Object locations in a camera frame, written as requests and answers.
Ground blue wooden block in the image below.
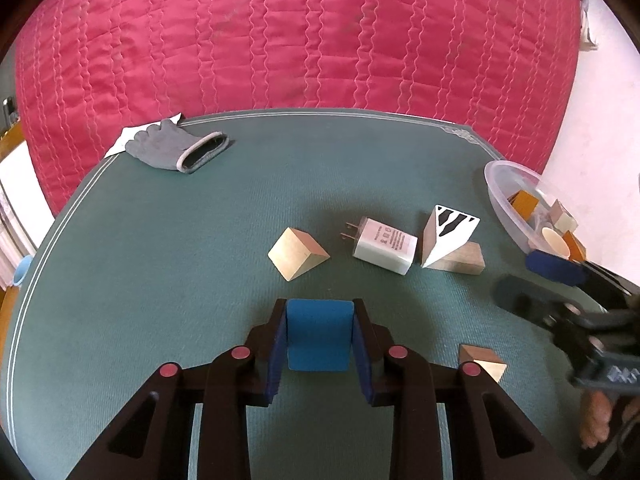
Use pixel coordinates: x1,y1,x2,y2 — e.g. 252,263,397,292
286,299,355,372

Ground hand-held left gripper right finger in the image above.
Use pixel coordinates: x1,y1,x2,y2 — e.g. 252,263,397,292
352,298,576,480

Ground light blue round object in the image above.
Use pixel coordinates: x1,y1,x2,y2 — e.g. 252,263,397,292
12,255,35,287

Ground person's right hand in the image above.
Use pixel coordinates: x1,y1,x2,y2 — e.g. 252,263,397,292
579,392,614,449

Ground grey work glove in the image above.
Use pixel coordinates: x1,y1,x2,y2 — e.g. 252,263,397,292
124,119,235,175

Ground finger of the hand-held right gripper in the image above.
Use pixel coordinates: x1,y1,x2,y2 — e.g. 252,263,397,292
525,250,640,311
495,276,608,341

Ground clear plastic bowl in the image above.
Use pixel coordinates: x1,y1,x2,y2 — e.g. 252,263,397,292
483,160,588,266

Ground wooden furniture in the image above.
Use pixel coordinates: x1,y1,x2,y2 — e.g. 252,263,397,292
0,285,18,351

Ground white plug charger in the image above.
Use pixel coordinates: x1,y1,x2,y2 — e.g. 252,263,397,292
340,217,419,276

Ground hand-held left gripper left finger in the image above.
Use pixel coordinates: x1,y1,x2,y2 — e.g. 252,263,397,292
65,298,290,480

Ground plain wooden wedge block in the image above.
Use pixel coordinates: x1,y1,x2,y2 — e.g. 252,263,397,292
458,344,507,386
267,227,331,282

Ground translucent ribbed edge strip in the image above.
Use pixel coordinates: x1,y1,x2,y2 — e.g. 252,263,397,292
0,180,42,281

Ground tan wooden block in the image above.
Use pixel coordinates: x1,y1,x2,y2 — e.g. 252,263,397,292
431,241,486,277

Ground red quilted blanket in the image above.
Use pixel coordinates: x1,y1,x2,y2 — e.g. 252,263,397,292
15,0,583,216

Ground white paper sheet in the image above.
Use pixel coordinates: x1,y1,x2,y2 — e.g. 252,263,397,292
105,112,182,158

